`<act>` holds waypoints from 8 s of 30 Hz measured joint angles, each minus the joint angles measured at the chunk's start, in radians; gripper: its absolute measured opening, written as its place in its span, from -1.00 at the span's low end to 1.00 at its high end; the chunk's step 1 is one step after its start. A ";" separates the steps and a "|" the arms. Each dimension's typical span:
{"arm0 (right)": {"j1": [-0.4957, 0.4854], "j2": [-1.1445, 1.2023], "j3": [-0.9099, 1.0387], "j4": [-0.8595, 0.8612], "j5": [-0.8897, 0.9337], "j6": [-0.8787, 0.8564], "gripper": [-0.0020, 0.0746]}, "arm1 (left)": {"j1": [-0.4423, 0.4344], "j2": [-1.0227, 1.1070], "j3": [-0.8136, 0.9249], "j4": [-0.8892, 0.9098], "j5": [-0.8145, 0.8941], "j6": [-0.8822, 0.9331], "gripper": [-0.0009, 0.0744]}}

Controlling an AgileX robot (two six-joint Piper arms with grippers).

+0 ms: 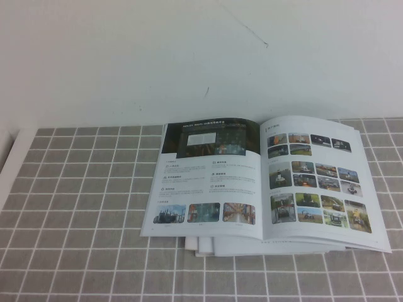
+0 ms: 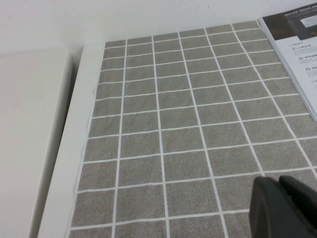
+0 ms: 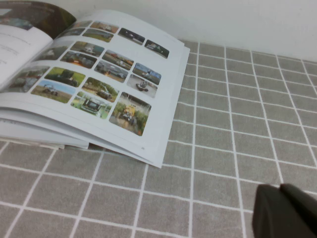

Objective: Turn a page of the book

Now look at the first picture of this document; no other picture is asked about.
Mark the white paper sheets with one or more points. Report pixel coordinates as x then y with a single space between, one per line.
204 247

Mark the product catalogue book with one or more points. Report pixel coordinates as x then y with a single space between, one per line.
239 195

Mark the grey white checked tablecloth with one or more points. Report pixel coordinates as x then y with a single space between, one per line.
94 220

